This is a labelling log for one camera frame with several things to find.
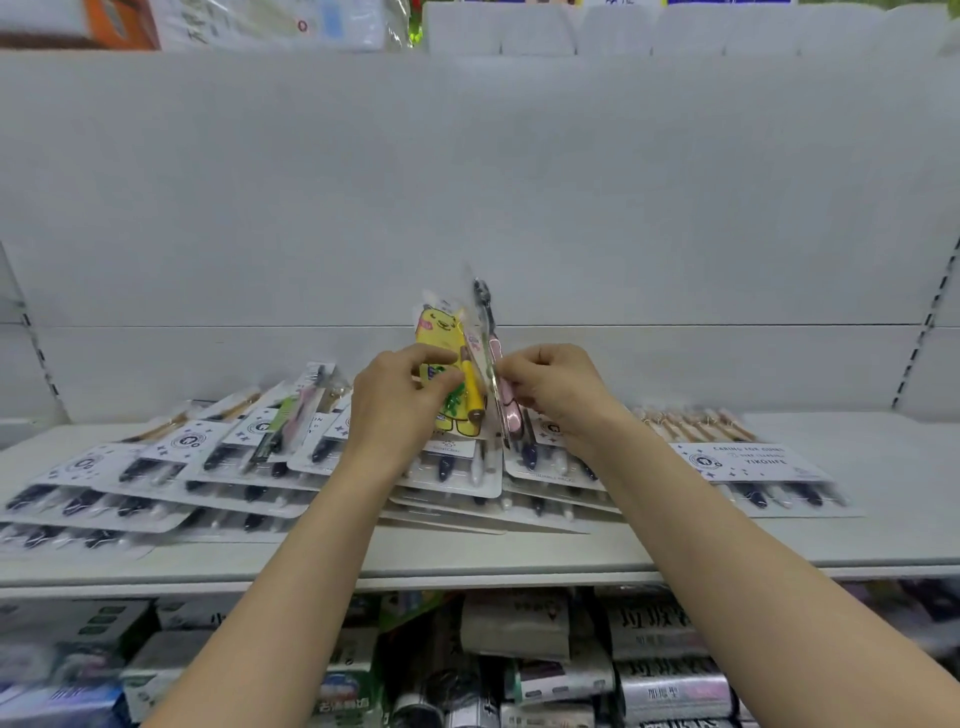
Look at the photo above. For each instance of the pile of white toothbrush packets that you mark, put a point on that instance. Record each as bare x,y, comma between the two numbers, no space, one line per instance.
187,480

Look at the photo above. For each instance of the clear pink toothbrush packet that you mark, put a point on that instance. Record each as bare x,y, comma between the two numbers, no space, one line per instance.
491,352

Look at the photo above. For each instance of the yellow cartoon toothbrush packet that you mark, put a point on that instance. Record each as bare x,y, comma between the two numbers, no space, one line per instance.
439,330

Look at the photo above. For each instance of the white slotted shelf upright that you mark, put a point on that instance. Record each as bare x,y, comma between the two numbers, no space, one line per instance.
34,352
928,322

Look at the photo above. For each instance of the person's right forearm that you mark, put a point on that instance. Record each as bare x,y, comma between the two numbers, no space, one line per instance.
757,600

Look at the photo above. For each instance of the orange box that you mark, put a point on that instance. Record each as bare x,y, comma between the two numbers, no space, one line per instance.
82,22

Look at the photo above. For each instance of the green toothbrush packet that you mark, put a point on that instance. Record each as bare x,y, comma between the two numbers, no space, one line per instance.
271,439

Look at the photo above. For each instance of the person's left thumb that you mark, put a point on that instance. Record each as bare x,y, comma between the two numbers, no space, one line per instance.
444,403

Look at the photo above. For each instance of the white metal shelf board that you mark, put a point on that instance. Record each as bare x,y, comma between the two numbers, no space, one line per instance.
885,525

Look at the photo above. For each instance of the white box with green label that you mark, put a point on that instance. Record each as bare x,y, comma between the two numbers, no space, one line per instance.
157,675

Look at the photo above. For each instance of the silver garbage bag roll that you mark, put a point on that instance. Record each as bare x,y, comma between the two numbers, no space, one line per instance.
675,690
656,626

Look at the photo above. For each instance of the white plastic packet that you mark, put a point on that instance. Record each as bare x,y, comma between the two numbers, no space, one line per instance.
277,22

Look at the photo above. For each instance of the person's right hand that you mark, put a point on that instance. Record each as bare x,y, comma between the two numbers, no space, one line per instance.
566,397

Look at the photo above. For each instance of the green and white box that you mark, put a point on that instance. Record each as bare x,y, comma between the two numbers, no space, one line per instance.
349,686

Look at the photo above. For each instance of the white bag roll packet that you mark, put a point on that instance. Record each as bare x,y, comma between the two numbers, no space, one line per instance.
517,624

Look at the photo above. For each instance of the person's right thumb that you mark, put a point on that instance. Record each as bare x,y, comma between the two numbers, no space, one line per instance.
517,391

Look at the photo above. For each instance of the person's left hand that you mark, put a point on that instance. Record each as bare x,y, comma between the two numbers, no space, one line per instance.
382,420

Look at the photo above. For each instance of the person's left forearm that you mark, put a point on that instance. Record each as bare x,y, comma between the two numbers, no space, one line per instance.
292,592

